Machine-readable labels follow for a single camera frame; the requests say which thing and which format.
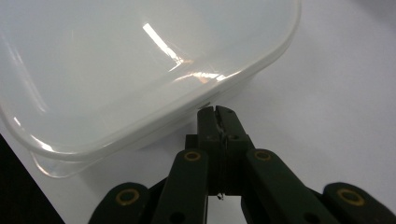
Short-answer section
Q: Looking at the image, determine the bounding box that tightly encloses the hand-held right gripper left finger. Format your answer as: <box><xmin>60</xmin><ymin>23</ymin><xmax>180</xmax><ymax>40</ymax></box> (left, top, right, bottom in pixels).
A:
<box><xmin>185</xmin><ymin>105</ymin><xmax>226</xmax><ymax>197</ymax></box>

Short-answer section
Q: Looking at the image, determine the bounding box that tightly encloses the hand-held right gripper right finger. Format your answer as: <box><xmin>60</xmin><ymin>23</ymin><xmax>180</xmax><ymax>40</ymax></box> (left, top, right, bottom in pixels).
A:
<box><xmin>215</xmin><ymin>105</ymin><xmax>255</xmax><ymax>197</ymax></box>

